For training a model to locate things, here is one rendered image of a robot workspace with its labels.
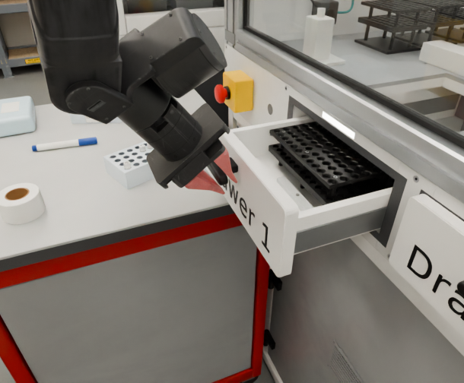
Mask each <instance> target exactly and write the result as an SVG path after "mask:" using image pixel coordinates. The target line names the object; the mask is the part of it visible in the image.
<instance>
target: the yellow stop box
mask: <svg viewBox="0 0 464 383"><path fill-rule="evenodd" d="M223 87H224V88H225V89H226V90H227V98H225V101H224V103H225V104H226V105H227V106H228V107H229V108H230V109H231V110H232V111H233V112H234V113H239V112H247V111H251V110H252V109H253V79H252V78H251V77H250V76H248V75H247V74H245V73H244V72H243V71H241V70H236V71H226V72H224V73H223Z"/></svg>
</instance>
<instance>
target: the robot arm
mask: <svg viewBox="0 0 464 383"><path fill-rule="evenodd" d="M27 9H28V12H29V16H30V22H31V26H32V30H33V35H34V39H35V42H36V45H37V51H38V53H39V57H40V62H41V65H42V69H43V73H44V77H45V80H46V86H47V88H48V91H49V97H50V99H51V102H52V104H53V105H54V106H55V107H56V108H57V109H59V110H61V111H63V112H66V113H70V114H75V115H83V116H87V117H89V118H91V119H94V120H97V121H98V122H102V123H104V124H106V125H107V124H108V123H109V122H111V121H113V120H114V119H115V118H116V117H118V118H119V119H120V120H122V121H123V122H124V123H125V124H126V125H127V126H129V127H130V128H131V129H132V130H133V131H134V132H135V133H136V134H137V135H139V136H140V137H141V138H142V139H143V140H144V141H146V142H147V143H148V144H149V145H151V146H152V147H153V148H154V149H153V150H152V152H150V153H149V154H148V155H147V157H146V160H147V161H148V164H149V166H150V168H151V171H152V173H153V175H154V178H155V180H156V182H157V184H159V185H160V186H162V187H163V188H164V189H167V188H169V187H168V183H169V182H171V181H172V182H173V183H174V184H176V185H177V186H178V187H179V188H183V187H184V186H185V187H186V188H187V189H197V190H209V191H213V192H217V193H220V194H223V195H224V194H225V192H224V190H223V188H222V187H221V186H220V185H219V184H218V183H216V181H215V180H214V179H213V178H212V177H210V175H209V174H207V172H206V171H204V168H205V167H207V166H208V165H209V164H210V163H211V162H212V161H214V162H215V163H216V164H217V165H218V166H219V167H220V168H221V169H222V170H223V171H224V173H225V174H226V175H227V176H228V177H229V178H230V179H231V180H232V181H233V182H235V183H236V184H237V179H236V177H235V175H234V174H233V172H232V169H231V164H230V157H229V153H228V150H227V148H226V147H225V146H224V145H223V144H222V142H221V141H220V140H219V137H220V136H222V135H223V134H224V133H225V132H226V133H227V134H229V133H230V129H229V128H228V127H227V126H226V125H225V123H224V122H223V121H222V120H221V118H220V117H219V116H218V115H217V114H216V112H215V111H214V110H213V109H212V108H211V107H210V106H209V105H208V104H207V103H204V104H203V105H201V106H200V107H199V108H198V109H197V110H196V111H195V112H194V113H193V114H192V115H190V114H189V113H188V111H187V110H186V109H185V108H184V107H183V106H182V105H181V104H180V103H179V102H178V101H177V100H176V99H175V98H174V97H176V98H181V97H183V96H184V95H185V94H187V93H188V92H189V91H191V90H193V89H194V88H196V87H197V86H199V85H200V84H202V83H203V82H205V81H206V80H208V79H209V78H211V77H212V76H214V75H215V74H217V73H218V72H219V71H221V70H223V69H224V68H226V67H227V61H226V58H225V56H224V53H223V52H222V50H221V47H220V46H219V44H218V42H217V40H216V39H215V37H214V36H213V34H212V32H211V31H210V30H209V29H208V27H207V26H206V24H205V23H204V22H203V20H202V19H201V18H200V17H199V16H198V15H197V14H195V13H191V12H190V11H189V10H188V9H187V8H184V7H178V8H174V9H173V10H172V11H170V12H169V13H167V14H165V15H164V16H163V17H161V18H160V19H158V20H157V21H155V22H154V23H153V24H151V25H150V26H148V27H146V28H145V29H143V30H142V31H141V32H140V31H139V30H137V29H136V28H134V29H133V30H131V31H130V32H129V33H127V34H126V35H125V36H124V37H123V38H122V39H119V12H118V7H117V2H116V0H27Z"/></svg>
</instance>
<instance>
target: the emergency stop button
mask: <svg viewBox="0 0 464 383"><path fill-rule="evenodd" d="M225 98H227V90H226V89H225V88H224V87H223V86H222V85H221V84H217V85H216V87H215V99H216V100H217V102H219V103H224V101H225Z"/></svg>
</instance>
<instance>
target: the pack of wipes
mask: <svg viewBox="0 0 464 383"><path fill-rule="evenodd" d="M35 122H36V116H35V106H34V104H33V99H32V98H31V97H29V96H25V97H15V98H9V99H3V100H0V137H5V136H10V135H19V134H23V133H29V132H33V131H35V129H36V126H35Z"/></svg>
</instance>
